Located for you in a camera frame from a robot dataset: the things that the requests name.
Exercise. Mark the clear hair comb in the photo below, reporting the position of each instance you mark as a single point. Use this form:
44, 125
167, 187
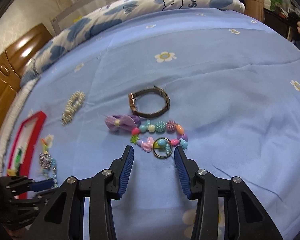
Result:
47, 143

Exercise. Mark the cluttered dark side table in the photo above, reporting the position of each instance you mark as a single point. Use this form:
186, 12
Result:
285, 26

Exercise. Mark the blue floral bedsheet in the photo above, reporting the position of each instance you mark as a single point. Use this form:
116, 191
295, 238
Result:
234, 86

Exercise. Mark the blue heart patterned duvet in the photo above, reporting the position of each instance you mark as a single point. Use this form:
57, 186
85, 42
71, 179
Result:
106, 17

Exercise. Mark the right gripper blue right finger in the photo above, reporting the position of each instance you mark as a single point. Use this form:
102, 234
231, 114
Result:
182, 166

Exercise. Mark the wooden headboard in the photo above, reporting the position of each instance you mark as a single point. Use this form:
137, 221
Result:
13, 62

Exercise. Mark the purple bow hair clip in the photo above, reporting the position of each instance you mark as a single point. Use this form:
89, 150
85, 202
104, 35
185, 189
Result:
124, 122

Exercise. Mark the brown strap wristwatch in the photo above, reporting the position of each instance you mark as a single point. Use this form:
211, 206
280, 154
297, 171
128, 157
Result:
149, 102

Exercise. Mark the yellow hair claw clip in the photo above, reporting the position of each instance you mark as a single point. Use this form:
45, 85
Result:
12, 172

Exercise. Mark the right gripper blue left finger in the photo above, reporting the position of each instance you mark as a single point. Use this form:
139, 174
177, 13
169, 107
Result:
126, 163

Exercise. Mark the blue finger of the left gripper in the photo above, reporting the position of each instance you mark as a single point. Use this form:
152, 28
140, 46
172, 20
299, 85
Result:
38, 186

